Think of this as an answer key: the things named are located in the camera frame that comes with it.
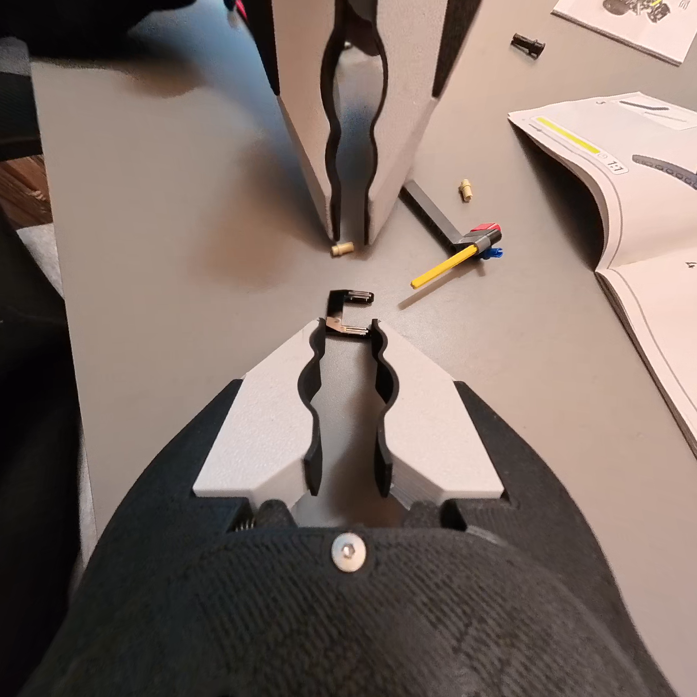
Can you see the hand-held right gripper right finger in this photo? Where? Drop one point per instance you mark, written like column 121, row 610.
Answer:
column 441, row 441

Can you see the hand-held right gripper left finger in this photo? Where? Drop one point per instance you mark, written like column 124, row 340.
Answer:
column 256, row 435

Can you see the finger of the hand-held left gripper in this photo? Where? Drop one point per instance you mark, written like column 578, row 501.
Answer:
column 302, row 81
column 405, row 81

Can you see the black u-shaped lego bracket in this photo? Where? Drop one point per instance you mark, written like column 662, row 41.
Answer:
column 354, row 297

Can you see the tan lego pin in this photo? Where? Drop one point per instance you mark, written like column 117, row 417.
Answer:
column 342, row 249
column 466, row 190

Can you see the black lego pin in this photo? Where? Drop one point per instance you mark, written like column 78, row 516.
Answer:
column 528, row 44

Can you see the lego assembly with yellow axle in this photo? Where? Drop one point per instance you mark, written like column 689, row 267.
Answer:
column 433, row 212

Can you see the closed instruction booklet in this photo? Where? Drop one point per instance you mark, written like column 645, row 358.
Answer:
column 626, row 32

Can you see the person's dark clothed legs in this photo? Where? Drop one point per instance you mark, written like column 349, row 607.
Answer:
column 32, row 435

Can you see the open instruction booklet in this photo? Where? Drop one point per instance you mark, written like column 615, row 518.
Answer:
column 653, row 218

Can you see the black chair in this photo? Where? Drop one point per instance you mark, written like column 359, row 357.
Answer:
column 16, row 98

